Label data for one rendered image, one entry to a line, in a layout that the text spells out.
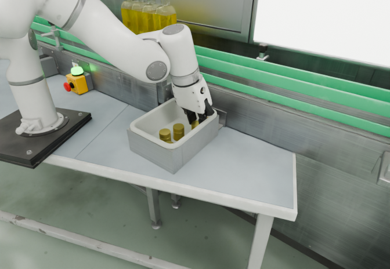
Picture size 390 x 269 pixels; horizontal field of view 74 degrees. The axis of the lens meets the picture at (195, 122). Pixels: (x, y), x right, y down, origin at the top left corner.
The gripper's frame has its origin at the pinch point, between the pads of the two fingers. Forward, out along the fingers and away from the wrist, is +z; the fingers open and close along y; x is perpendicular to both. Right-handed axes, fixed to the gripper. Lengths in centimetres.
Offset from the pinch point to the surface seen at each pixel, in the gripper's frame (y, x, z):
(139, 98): 27.3, -0.6, 1.6
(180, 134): 2.1, 6.4, 1.3
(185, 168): -5.1, 14.1, 4.3
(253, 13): -0.9, -34.9, -16.5
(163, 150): -1.3, 15.8, -3.6
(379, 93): -40.6, -23.7, -4.7
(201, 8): 20.0, -35.0, -16.5
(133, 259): 18, 38, 55
